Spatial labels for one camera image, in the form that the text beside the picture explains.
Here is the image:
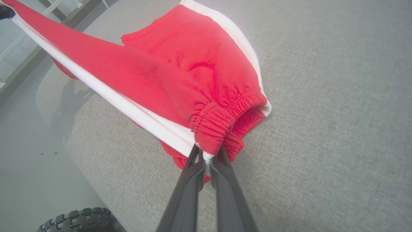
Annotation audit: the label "white metal frame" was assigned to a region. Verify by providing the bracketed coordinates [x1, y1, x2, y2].
[0, 0, 110, 65]

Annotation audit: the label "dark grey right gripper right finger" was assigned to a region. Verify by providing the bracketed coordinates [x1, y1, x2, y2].
[211, 146, 258, 232]

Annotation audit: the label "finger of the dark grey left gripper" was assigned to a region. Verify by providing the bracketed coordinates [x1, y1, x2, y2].
[0, 5, 16, 20]

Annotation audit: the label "black knobby robot wheel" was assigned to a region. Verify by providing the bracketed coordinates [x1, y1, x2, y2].
[36, 207, 126, 232]

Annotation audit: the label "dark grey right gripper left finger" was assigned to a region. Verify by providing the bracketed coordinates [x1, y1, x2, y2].
[156, 147, 205, 232]

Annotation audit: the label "grey fabric covered table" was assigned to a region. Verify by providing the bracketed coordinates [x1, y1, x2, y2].
[35, 0, 412, 232]

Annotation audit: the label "red shorts with white stripe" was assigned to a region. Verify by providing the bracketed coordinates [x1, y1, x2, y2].
[0, 0, 272, 183]

